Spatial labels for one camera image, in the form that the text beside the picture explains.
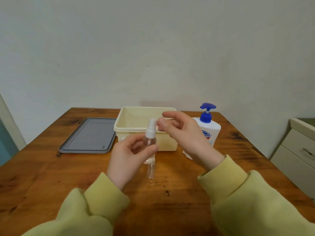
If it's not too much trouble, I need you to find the grey plastic box lid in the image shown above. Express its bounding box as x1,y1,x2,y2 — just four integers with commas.
58,117,117,154

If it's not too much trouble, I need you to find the person's left hand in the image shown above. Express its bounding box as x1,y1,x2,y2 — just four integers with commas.
106,134,159,191

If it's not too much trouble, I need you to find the clear plastic spray bottle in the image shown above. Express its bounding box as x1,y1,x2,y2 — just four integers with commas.
143,118,158,180

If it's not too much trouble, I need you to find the person's right forearm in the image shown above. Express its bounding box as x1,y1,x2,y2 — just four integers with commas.
198,155,315,236

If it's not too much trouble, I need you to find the person's left forearm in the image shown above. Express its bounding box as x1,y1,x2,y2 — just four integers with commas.
22,172,130,236

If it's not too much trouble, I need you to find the cream plastic storage box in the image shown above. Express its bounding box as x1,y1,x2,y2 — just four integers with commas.
113,107,178,152

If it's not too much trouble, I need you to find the white door frame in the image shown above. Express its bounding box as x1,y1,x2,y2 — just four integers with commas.
0,93,27,167

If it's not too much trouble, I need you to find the white pump bottle blue dispenser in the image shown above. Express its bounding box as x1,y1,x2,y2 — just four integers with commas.
192,103,221,148

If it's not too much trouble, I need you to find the person's right hand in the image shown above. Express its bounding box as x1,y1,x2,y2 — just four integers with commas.
157,111,225,171

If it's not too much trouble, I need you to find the beige drawer cabinet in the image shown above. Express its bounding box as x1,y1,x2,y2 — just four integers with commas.
270,118,315,202

